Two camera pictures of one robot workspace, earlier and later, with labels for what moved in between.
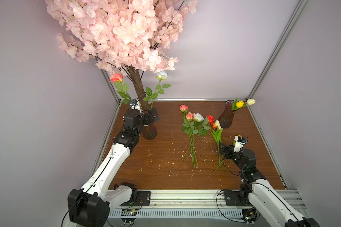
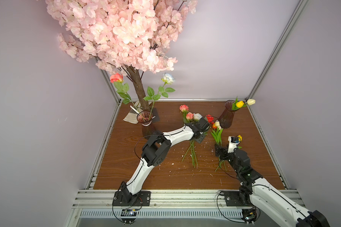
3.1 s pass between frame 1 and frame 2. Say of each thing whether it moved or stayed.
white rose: moved
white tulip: stayed
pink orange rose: stayed
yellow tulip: stayed
